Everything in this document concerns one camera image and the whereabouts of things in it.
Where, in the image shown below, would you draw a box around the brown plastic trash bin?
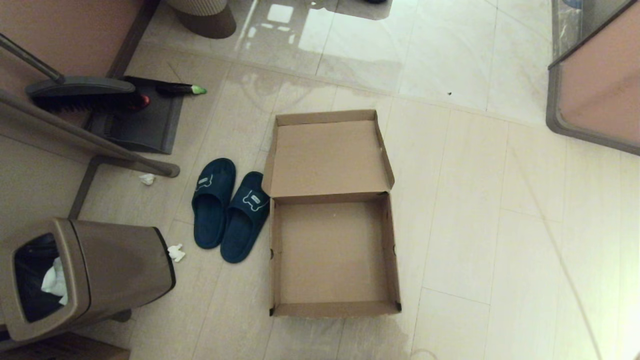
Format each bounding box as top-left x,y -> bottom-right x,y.
0,218 -> 177,346

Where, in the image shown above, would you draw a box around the pink panel grey frame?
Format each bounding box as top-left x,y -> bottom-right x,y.
546,0 -> 640,156

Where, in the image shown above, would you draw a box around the grey broom black bristles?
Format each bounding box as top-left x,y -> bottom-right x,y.
0,33 -> 151,113

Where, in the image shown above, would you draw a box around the brown cardboard shoe box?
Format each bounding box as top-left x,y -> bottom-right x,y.
261,109 -> 402,318

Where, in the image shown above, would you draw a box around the dark grey dustpan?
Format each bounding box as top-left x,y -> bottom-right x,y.
84,76 -> 184,155

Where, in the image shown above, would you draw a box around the grey metal furniture leg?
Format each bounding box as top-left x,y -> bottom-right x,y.
0,89 -> 181,221

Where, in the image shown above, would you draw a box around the white tissue in bin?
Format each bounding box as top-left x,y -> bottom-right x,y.
41,257 -> 68,306

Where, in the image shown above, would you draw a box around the black stick green tip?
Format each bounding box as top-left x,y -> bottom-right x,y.
156,83 -> 207,97

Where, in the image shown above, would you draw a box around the pink panel dark frame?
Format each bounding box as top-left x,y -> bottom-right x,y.
0,0 -> 161,126

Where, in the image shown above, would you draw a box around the navy blue slipper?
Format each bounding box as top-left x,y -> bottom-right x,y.
192,158 -> 237,250
220,171 -> 271,264

